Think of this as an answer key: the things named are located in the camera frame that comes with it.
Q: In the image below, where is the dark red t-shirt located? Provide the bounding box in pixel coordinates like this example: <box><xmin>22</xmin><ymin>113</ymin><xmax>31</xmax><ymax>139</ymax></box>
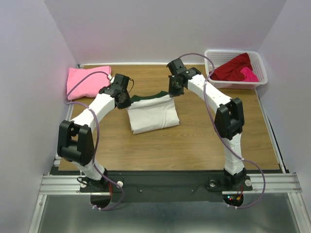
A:
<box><xmin>211</xmin><ymin>53</ymin><xmax>253</xmax><ymax>82</ymax></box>

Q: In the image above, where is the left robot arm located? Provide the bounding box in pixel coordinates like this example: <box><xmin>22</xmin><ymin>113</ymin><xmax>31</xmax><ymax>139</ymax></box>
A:
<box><xmin>57</xmin><ymin>74</ymin><xmax>134</xmax><ymax>191</ymax></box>

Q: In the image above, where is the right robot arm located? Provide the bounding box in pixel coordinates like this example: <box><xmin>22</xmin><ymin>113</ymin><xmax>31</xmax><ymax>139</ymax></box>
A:
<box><xmin>167</xmin><ymin>58</ymin><xmax>246</xmax><ymax>189</ymax></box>

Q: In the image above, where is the folded pink t-shirt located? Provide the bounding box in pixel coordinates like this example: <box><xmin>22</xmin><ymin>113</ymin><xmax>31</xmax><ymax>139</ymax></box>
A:
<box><xmin>67</xmin><ymin>66</ymin><xmax>111</xmax><ymax>100</ymax></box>

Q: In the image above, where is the magenta t-shirt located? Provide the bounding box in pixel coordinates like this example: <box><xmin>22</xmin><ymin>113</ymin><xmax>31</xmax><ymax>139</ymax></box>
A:
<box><xmin>241</xmin><ymin>67</ymin><xmax>259</xmax><ymax>83</ymax></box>

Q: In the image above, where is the white and green t-shirt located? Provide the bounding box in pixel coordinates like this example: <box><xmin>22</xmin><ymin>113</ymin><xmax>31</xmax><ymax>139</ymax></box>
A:
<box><xmin>127</xmin><ymin>91</ymin><xmax>179</xmax><ymax>134</ymax></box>

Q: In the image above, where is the aluminium frame rail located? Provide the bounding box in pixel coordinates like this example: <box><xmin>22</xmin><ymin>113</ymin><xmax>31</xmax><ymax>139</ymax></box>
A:
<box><xmin>39</xmin><ymin>173</ymin><xmax>302</xmax><ymax>195</ymax></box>

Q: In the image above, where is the white plastic basket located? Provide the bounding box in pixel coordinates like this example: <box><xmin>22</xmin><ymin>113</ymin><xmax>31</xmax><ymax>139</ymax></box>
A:
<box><xmin>204</xmin><ymin>50</ymin><xmax>268</xmax><ymax>89</ymax></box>

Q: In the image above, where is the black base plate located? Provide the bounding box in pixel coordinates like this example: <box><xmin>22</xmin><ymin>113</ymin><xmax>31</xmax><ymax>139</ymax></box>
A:
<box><xmin>77</xmin><ymin>170</ymin><xmax>253</xmax><ymax>203</ymax></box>

